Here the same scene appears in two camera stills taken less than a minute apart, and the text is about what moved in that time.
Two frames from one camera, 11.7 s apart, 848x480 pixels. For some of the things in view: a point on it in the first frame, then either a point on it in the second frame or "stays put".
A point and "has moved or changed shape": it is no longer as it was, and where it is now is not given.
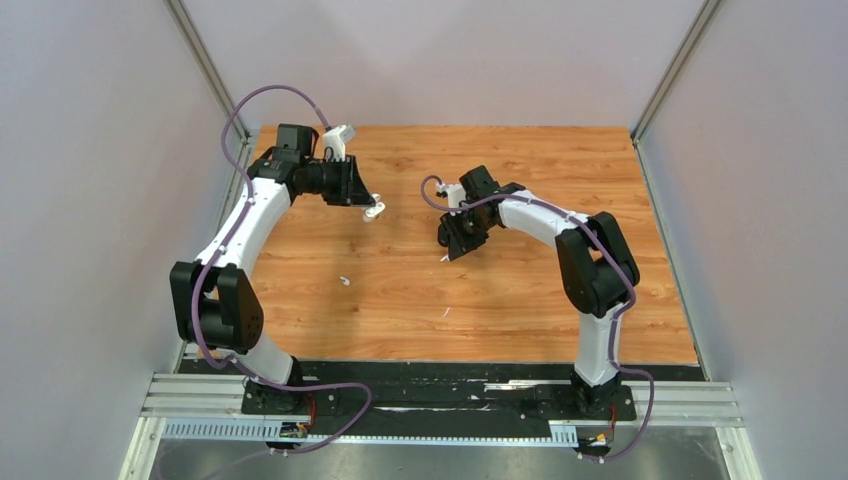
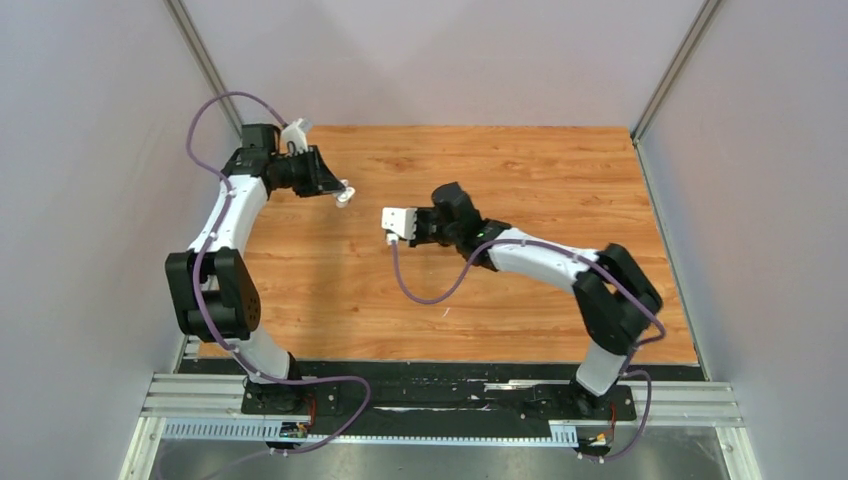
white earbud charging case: [371, 213] has moved or changed shape
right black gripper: [460, 244] -> [421, 212]
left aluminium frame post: [188, 31] stays put
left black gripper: [350, 188] -> [321, 180]
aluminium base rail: [169, 397] stays put
